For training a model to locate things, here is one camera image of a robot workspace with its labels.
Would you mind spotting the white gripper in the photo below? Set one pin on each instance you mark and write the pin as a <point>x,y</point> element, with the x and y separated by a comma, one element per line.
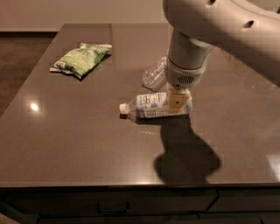
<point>183,76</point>

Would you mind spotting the blue label plastic bottle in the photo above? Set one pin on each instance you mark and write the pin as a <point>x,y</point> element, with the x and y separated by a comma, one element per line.
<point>153,106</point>

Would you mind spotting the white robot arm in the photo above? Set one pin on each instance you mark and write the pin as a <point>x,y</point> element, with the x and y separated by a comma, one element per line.
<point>238,27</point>

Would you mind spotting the clear water bottle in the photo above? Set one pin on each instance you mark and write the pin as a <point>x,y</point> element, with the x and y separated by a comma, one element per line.
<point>154,77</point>

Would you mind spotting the green chip bag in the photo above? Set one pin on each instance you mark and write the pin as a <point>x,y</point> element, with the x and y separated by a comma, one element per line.
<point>80,61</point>

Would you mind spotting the dark cabinet drawer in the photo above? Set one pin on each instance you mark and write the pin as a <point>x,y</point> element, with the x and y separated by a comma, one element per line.
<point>70,204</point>

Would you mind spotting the black drawer handle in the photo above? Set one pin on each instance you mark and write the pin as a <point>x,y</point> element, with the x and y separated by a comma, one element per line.
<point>112,209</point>

